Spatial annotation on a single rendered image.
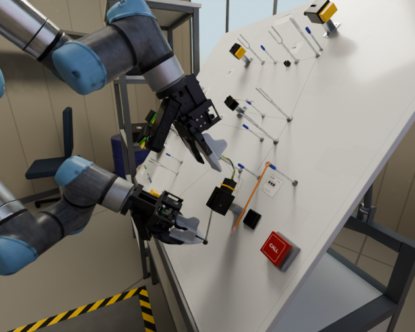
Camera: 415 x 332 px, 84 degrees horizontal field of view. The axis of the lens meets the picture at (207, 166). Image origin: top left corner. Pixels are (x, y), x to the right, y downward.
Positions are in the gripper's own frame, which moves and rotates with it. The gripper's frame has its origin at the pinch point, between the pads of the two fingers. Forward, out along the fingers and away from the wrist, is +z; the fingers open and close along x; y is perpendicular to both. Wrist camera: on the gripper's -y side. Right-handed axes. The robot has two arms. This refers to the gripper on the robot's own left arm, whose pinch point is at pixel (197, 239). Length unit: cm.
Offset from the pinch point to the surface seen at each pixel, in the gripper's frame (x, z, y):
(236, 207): 8.6, 5.2, 7.9
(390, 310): 3, 61, 7
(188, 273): -2.9, 4.7, -13.9
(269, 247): -4.4, 9.4, 16.7
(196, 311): -12.5, 8.3, -9.8
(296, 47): 57, 2, 37
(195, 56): 115, -30, -7
